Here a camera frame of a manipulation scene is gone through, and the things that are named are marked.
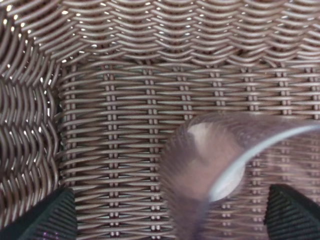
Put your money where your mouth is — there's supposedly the dark brown wicker basket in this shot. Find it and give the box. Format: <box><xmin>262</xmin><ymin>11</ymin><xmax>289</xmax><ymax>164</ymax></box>
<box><xmin>0</xmin><ymin>0</ymin><xmax>320</xmax><ymax>240</ymax></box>

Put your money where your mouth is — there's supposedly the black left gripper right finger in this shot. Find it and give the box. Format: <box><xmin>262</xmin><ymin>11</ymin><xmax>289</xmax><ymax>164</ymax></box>
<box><xmin>263</xmin><ymin>184</ymin><xmax>320</xmax><ymax>240</ymax></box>

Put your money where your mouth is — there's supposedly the translucent pink plastic cup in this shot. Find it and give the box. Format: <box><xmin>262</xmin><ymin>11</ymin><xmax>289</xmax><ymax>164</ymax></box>
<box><xmin>159</xmin><ymin>113</ymin><xmax>320</xmax><ymax>240</ymax></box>

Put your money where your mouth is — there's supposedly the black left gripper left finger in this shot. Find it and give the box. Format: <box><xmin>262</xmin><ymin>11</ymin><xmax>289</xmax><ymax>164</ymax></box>
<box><xmin>0</xmin><ymin>187</ymin><xmax>77</xmax><ymax>240</ymax></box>

